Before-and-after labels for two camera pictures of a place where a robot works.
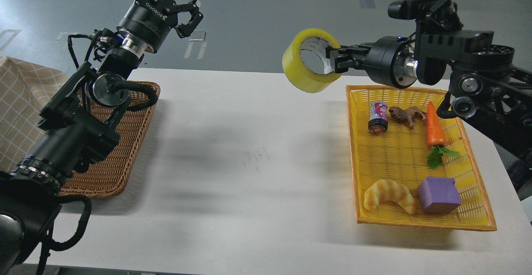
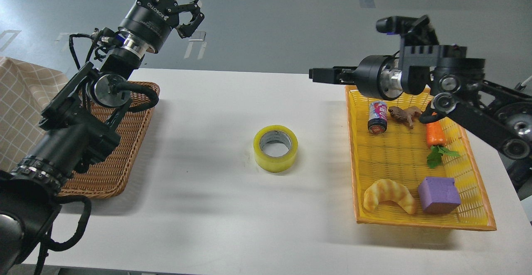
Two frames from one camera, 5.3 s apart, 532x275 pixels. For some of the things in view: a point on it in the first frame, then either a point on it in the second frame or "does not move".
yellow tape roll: [295, 72] -> [275, 148]
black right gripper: [392, 61] -> [366, 77]
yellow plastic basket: [411, 167] does not move
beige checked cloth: [25, 89] does not move
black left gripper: [149, 19] does not move
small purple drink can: [378, 117] does not move
